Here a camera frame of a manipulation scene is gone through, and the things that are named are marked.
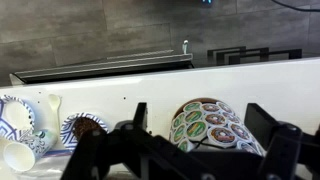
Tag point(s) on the black wire pod holder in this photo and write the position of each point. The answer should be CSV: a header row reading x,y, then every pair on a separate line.
x,y
211,124

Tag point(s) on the white plastic spoon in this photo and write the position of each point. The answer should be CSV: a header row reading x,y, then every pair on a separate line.
x,y
55,102

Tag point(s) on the large blue patterned plate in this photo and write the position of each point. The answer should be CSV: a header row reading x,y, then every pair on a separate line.
x,y
16,118

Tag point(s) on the small patterned plate with coffee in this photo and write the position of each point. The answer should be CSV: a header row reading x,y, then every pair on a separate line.
x,y
74,126

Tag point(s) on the black floor rack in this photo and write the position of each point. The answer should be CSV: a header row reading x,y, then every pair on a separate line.
x,y
237,55

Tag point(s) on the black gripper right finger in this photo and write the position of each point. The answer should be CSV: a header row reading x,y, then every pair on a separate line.
x,y
286,146

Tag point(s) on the patterned paper cup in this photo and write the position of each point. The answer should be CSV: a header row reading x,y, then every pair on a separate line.
x,y
28,149

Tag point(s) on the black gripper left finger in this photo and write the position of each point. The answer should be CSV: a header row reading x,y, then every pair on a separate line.
x,y
97,151

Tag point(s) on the clear plastic zip bag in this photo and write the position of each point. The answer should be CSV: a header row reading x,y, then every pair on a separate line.
x,y
50,167

